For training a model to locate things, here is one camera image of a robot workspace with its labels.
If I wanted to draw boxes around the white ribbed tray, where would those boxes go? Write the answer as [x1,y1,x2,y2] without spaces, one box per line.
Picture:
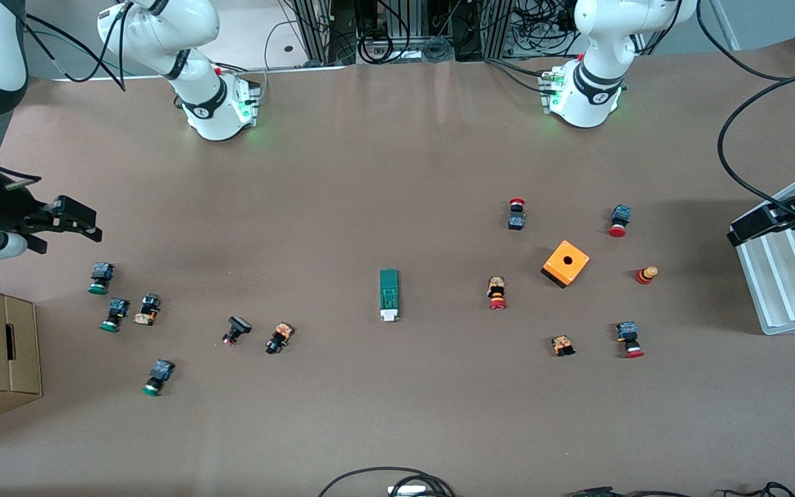
[734,181,795,336]

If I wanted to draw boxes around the black selector switch orange block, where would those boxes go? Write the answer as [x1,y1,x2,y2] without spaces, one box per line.
[264,322,295,355]

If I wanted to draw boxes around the grey coiled cable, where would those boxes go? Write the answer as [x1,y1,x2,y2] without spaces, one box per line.
[422,36,455,63]

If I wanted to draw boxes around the green load switch white handle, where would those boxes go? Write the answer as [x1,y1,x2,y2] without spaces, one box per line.
[379,268,400,323]

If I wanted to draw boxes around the beige black switch module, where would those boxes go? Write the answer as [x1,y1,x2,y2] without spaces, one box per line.
[133,293,162,327]

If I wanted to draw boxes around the black flat head switch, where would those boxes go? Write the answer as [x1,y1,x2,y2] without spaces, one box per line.
[222,315,253,347]

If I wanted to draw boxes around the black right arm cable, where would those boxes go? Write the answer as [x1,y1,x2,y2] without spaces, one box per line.
[23,0,129,92]

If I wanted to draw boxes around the orange button enclosure box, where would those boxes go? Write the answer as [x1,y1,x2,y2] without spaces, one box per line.
[540,240,591,289]

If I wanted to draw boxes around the green mushroom push button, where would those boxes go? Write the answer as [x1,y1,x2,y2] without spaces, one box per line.
[88,262,116,296]
[141,359,176,398]
[99,298,130,333]

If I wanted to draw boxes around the black coiled cable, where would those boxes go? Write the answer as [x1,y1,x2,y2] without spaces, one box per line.
[358,28,395,64]

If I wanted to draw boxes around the aluminium frame rack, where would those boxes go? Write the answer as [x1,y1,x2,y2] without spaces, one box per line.
[293,0,509,64]

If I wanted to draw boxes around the black looped cable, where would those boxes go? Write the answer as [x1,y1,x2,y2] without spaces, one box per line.
[318,467,455,497]

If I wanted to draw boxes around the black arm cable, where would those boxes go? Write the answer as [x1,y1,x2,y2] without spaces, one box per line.
[23,0,129,92]
[696,0,795,232]

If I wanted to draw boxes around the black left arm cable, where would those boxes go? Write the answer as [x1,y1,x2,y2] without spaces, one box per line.
[696,0,795,232]

